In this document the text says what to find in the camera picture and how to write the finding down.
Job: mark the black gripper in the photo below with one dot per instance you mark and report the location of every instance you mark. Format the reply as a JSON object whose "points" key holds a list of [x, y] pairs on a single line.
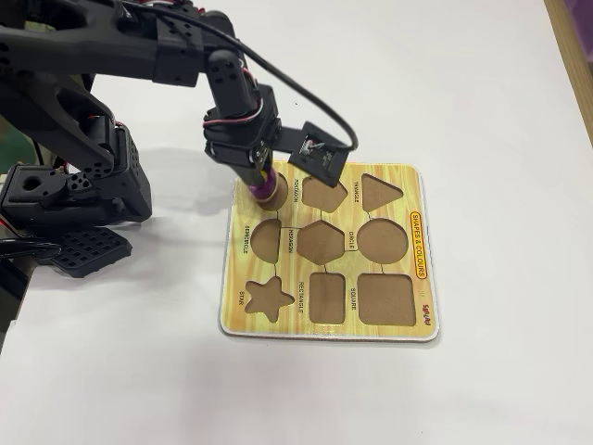
{"points": [[230, 149]]}

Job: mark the purple oval piece yellow pin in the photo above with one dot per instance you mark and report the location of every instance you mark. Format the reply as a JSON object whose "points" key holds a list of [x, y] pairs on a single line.
{"points": [[261, 192]]}

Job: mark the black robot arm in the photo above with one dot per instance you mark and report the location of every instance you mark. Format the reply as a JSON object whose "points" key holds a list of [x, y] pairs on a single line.
{"points": [[69, 60]]}

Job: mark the wooden shape puzzle board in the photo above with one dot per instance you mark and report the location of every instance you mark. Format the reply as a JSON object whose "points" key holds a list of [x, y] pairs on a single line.
{"points": [[352, 167]]}

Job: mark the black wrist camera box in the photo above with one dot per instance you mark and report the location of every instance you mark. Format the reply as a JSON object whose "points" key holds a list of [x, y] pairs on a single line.
{"points": [[319, 160]]}

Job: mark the black grid base plate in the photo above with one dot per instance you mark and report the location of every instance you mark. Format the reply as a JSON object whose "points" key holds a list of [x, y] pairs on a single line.
{"points": [[88, 250]]}

